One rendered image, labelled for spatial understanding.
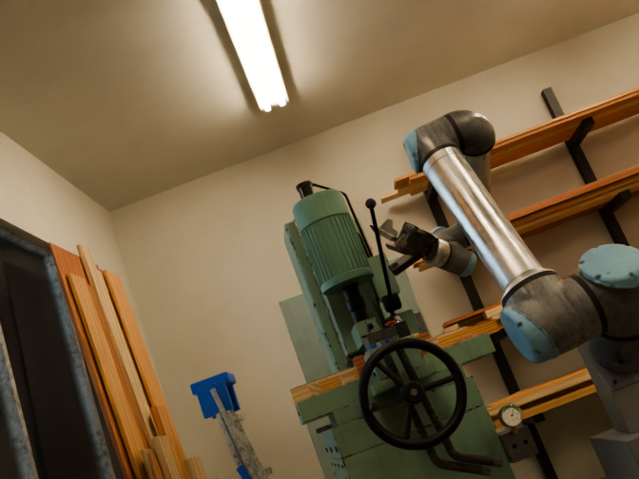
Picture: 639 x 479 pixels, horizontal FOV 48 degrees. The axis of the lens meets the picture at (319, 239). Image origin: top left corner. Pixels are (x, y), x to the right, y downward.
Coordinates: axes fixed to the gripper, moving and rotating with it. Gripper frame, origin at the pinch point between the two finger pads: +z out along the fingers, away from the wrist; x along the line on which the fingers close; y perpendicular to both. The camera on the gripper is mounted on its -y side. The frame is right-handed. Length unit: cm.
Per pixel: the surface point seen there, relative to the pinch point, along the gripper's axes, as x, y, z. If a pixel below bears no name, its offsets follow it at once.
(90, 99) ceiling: -177, -33, 82
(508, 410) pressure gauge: 52, -19, -34
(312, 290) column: -17.2, -30.7, 2.7
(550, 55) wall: -249, 98, -191
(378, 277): -14.3, -17.1, -16.4
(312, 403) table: 34, -43, 11
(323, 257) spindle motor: -1.6, -12.8, 12.2
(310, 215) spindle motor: -10.9, -4.1, 18.7
